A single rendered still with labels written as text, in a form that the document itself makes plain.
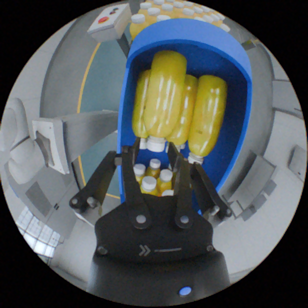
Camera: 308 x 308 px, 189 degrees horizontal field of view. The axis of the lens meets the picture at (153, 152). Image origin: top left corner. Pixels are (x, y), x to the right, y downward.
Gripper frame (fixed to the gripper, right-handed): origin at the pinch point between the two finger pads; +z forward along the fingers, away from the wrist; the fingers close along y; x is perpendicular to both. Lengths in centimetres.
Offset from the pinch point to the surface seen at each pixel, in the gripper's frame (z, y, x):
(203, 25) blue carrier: -8.4, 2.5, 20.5
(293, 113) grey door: 28, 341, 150
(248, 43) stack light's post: 8, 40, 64
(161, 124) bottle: 0.0, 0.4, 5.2
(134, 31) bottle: 9.2, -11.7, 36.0
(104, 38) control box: 12.3, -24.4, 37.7
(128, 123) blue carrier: 8.7, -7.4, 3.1
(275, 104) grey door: 103, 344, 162
